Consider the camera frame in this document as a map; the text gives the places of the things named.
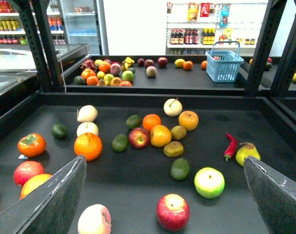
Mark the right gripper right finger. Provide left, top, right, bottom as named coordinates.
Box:
left=243, top=156, right=296, bottom=234

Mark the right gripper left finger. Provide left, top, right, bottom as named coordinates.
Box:
left=0, top=156, right=87, bottom=234

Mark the orange near shelf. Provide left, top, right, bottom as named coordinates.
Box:
left=142, top=114, right=161, bottom=131

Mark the drinks shelf left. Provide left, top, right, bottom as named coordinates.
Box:
left=0, top=0, right=66, bottom=45

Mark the white product shelf right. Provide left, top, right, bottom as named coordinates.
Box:
left=165, top=0, right=268, bottom=57

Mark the orange with knob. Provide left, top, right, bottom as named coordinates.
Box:
left=20, top=174, right=52, bottom=200

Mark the red tomato fruit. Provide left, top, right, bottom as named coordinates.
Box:
left=13, top=161, right=45, bottom=187

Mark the peach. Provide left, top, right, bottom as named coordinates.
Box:
left=78, top=204, right=112, bottom=234

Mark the yellow green pear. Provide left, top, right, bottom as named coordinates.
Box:
left=236, top=142, right=261, bottom=167

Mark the persimmon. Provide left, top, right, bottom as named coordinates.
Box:
left=18, top=133, right=46, bottom=158

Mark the red chili pepper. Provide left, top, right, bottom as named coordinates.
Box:
left=224, top=133, right=237, bottom=161

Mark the green apple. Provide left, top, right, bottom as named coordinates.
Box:
left=194, top=167, right=225, bottom=199

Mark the large orange left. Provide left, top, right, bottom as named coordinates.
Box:
left=74, top=132, right=103, bottom=161

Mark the dark avocado left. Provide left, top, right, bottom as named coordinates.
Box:
left=51, top=123, right=68, bottom=139

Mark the white pear front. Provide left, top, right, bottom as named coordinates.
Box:
left=77, top=122, right=99, bottom=136

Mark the green avocado centre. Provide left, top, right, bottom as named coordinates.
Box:
left=112, top=134, right=128, bottom=152

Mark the white pear lying left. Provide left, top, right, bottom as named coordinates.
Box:
left=77, top=105, right=98, bottom=122

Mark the dark green avocado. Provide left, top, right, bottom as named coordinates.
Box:
left=170, top=158, right=190, bottom=181

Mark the red yellow apple centre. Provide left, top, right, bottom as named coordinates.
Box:
left=128, top=127, right=150, bottom=149

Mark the brown kiwi fruit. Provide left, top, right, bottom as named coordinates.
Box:
left=163, top=141, right=184, bottom=158

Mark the green lime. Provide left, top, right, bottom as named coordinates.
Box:
left=126, top=115, right=142, bottom=130

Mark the yellow orange apple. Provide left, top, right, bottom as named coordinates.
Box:
left=150, top=125, right=172, bottom=148
left=178, top=111, right=199, bottom=131

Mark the yellow green kiwi fruit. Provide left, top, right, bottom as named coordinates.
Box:
left=170, top=125, right=187, bottom=140

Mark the yellow orange apple front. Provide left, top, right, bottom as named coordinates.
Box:
left=150, top=125, right=172, bottom=148

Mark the white pear with stem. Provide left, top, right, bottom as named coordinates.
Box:
left=163, top=98, right=182, bottom=117

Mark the far fruit pile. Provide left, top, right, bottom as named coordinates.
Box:
left=72, top=57, right=208, bottom=87

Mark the small blue basket far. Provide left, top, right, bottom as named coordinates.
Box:
left=205, top=41, right=244, bottom=83

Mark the glass freezer chest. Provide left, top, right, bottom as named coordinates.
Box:
left=0, top=44, right=90, bottom=91

